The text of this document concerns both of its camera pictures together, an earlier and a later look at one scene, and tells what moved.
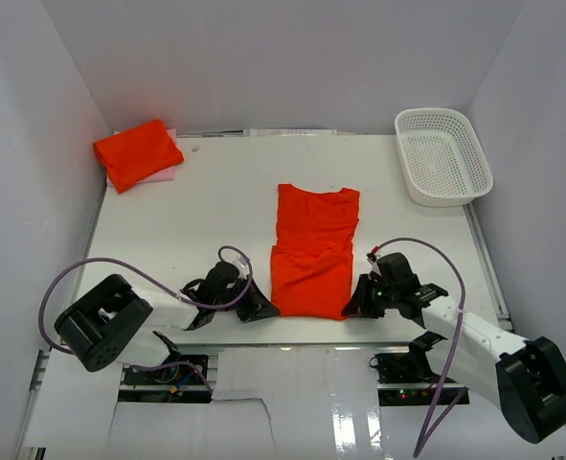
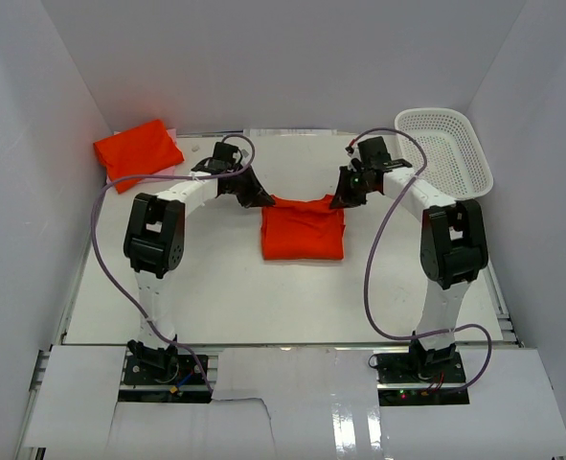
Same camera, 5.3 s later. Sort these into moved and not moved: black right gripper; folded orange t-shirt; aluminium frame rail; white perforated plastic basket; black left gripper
Moved: black right gripper; black left gripper
Not moved: white perforated plastic basket; aluminium frame rail; folded orange t-shirt
